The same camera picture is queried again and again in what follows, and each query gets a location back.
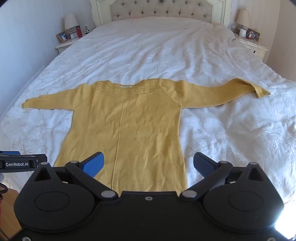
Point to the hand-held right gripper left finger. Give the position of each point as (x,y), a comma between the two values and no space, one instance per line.
(93,165)

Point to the small desk clock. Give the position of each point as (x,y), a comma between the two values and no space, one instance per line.
(73,35)

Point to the cream nightstand with red bottle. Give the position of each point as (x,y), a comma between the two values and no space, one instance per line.
(67,46)

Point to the cream tufted headboard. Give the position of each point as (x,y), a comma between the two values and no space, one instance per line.
(159,10)

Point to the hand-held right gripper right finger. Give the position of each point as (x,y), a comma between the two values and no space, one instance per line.
(203,165)

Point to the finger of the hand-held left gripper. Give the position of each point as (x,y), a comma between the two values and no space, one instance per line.
(9,152)

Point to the red bottle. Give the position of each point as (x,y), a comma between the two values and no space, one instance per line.
(79,32)

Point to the white round speaker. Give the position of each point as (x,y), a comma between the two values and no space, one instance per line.
(242,32)

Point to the white wall socket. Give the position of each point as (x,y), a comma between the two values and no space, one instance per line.
(87,28)
(233,26)

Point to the wooden photo frame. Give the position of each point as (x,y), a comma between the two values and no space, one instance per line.
(63,36)
(254,34)

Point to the yellow knit sweater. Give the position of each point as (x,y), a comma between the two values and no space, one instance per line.
(138,129)

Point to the cream nightstand with white speaker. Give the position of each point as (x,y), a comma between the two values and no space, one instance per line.
(256,47)

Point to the table lamp with cream shade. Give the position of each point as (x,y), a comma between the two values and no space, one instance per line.
(70,21)
(243,17)

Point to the bed with white bedspread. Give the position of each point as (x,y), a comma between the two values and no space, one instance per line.
(161,55)

